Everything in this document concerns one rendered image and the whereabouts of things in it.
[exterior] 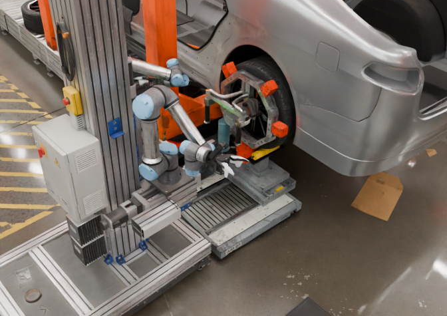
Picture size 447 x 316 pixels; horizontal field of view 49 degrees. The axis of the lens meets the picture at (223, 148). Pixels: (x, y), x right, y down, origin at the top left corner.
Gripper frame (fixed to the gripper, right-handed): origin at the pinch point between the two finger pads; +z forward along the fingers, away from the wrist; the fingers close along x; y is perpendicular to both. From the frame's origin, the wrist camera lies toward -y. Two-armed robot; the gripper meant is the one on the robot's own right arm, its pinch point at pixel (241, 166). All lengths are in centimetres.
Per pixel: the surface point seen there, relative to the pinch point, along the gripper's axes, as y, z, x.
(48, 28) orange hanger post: 30, -293, -137
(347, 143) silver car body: 13, 28, -84
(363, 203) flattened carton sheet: 102, 34, -163
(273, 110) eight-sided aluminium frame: 13, -28, -94
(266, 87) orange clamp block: -2, -35, -92
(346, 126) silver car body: 2, 24, -83
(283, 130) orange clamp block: 24, -18, -93
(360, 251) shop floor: 109, 50, -115
